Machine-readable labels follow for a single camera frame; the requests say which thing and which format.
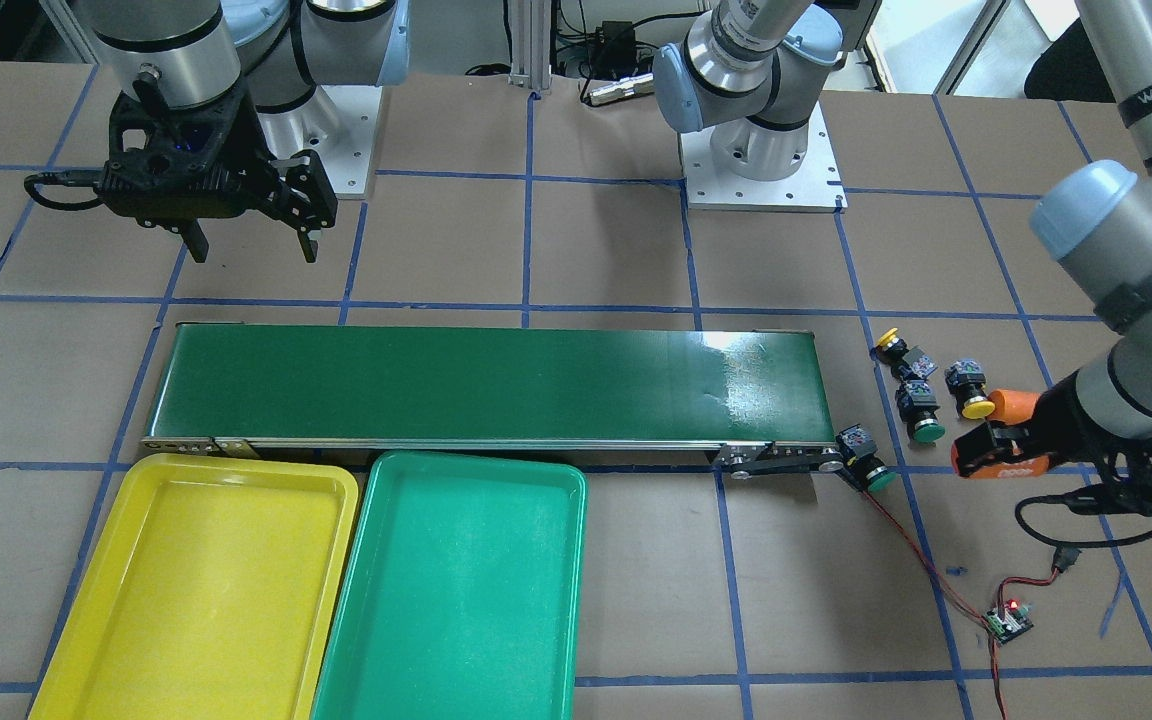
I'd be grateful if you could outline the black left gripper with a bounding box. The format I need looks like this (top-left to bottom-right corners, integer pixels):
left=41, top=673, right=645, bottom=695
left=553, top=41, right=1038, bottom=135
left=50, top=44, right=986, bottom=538
left=1030, top=376, right=1152, bottom=518

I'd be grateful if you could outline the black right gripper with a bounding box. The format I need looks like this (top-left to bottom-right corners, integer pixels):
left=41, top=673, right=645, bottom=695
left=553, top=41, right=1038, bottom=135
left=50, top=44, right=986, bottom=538
left=96, top=76, right=338, bottom=264

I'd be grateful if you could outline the orange cylinder with 4680 print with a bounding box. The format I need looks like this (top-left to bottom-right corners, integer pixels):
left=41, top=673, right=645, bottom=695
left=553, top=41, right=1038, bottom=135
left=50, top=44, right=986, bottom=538
left=950, top=420, right=1058, bottom=479

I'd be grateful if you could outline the robot left arm silver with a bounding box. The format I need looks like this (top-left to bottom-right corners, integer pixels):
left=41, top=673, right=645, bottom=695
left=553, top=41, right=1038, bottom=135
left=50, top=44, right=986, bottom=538
left=652, top=1, right=1152, bottom=518

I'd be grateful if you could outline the small controller circuit board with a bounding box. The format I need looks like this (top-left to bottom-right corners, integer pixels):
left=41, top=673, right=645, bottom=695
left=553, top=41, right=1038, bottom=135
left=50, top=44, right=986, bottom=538
left=983, top=600, right=1034, bottom=644

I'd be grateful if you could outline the yellow push button near gripper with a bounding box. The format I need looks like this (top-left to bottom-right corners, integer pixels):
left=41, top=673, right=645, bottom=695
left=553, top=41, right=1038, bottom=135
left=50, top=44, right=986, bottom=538
left=943, top=357, right=996, bottom=420

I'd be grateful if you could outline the green push button middle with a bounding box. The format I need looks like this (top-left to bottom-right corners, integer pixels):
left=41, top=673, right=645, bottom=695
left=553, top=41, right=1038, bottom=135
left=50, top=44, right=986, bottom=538
left=893, top=379, right=946, bottom=445

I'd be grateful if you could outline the yellow push button far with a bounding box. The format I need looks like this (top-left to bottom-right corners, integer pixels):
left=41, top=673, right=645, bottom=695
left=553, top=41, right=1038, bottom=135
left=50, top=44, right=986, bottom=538
left=870, top=327, right=940, bottom=382

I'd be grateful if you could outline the green push button by conveyor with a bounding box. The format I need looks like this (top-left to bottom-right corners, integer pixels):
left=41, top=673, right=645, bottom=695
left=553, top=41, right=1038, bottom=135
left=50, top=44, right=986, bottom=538
left=835, top=424, right=897, bottom=495

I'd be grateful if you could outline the yellow plastic tray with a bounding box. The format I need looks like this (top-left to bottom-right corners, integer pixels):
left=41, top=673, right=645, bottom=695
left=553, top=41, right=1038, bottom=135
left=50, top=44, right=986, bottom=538
left=29, top=454, right=361, bottom=719

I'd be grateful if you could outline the green conveyor belt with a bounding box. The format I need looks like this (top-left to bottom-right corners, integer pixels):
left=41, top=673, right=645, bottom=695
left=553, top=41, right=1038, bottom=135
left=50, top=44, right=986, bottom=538
left=142, top=323, right=846, bottom=475

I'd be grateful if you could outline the green plastic tray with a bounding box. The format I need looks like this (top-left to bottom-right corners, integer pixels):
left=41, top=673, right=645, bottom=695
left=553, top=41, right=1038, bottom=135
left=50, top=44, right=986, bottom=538
left=312, top=450, right=588, bottom=719

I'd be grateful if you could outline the red black power wire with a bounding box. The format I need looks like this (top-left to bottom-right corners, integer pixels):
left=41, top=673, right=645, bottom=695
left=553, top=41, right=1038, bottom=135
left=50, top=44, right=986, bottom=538
left=842, top=470, right=1067, bottom=720

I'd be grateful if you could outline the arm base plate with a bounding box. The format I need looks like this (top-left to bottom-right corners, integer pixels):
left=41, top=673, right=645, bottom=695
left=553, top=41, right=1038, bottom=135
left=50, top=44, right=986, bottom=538
left=259, top=85, right=385, bottom=200
left=679, top=104, right=849, bottom=213

